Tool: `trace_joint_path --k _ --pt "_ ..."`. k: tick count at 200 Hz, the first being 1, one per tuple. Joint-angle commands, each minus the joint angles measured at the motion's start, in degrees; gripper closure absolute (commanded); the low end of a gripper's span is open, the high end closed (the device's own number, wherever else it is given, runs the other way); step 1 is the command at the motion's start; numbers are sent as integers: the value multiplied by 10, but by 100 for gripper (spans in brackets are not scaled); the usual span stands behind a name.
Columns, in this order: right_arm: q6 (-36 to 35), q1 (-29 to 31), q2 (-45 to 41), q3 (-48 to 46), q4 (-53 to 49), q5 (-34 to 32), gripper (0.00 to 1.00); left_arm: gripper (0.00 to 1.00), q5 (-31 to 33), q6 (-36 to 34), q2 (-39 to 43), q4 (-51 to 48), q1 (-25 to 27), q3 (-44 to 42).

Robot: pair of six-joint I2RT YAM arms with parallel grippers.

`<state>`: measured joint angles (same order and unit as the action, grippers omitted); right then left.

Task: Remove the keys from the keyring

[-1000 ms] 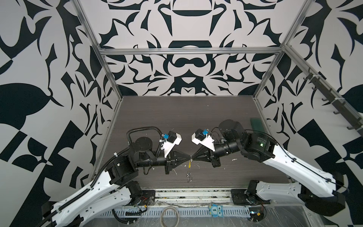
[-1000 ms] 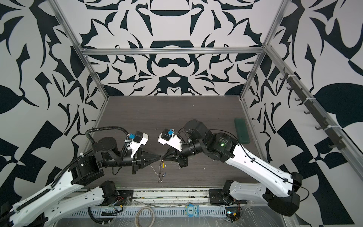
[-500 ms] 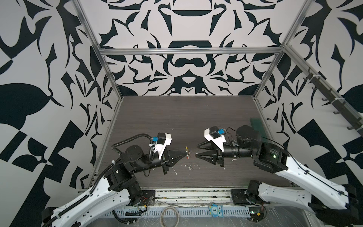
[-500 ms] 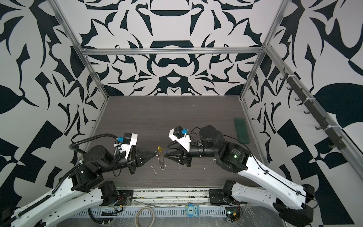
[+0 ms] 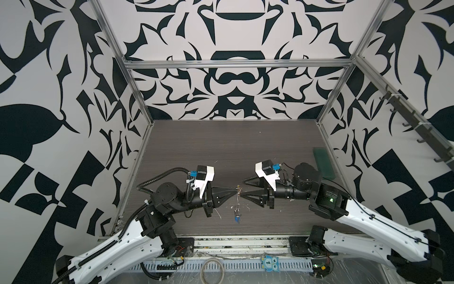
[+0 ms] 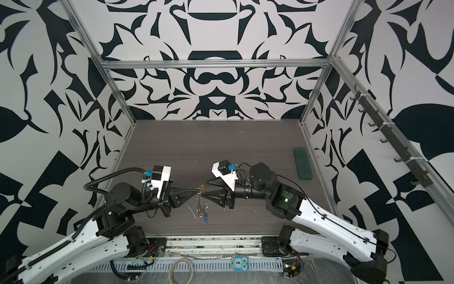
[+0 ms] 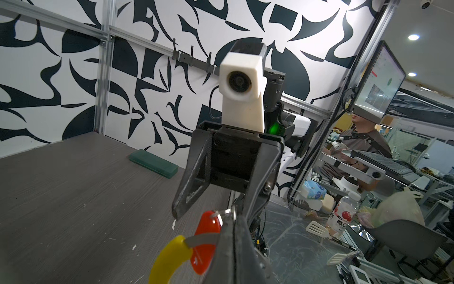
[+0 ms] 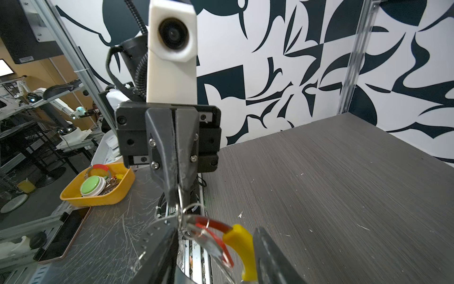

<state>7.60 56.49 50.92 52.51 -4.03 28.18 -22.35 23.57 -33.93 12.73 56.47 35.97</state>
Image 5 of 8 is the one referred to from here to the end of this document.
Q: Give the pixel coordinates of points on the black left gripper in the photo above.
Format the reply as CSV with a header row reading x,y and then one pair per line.
x,y
208,200

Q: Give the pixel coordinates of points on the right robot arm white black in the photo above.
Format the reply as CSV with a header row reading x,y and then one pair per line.
x,y
416,256

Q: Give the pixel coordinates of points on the green rectangular plastic case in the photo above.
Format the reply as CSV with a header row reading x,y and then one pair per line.
x,y
324,163

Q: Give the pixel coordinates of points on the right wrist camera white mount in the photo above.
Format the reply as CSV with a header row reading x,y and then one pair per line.
x,y
269,171

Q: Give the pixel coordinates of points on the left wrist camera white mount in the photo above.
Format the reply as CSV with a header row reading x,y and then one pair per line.
x,y
199,179

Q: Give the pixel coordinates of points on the metal keyring with keys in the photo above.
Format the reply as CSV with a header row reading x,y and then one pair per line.
x,y
237,205

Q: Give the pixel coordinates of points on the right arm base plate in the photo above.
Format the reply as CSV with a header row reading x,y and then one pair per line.
x,y
299,247

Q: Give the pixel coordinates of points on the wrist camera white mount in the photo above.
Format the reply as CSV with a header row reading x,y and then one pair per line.
x,y
269,171
199,179

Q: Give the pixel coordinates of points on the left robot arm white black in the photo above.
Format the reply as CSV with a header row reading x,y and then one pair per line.
x,y
147,234

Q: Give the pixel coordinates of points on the black wall hook rail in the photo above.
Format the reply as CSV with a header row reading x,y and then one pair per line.
x,y
415,121

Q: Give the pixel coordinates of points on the white tape roll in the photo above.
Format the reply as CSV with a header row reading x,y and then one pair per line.
x,y
212,265

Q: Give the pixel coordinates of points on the blue monster sticker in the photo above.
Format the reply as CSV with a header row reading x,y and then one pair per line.
x,y
270,263

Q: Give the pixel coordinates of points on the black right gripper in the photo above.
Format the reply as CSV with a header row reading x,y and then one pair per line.
x,y
268,194

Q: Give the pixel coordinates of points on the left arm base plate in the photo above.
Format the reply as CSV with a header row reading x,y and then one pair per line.
x,y
180,247

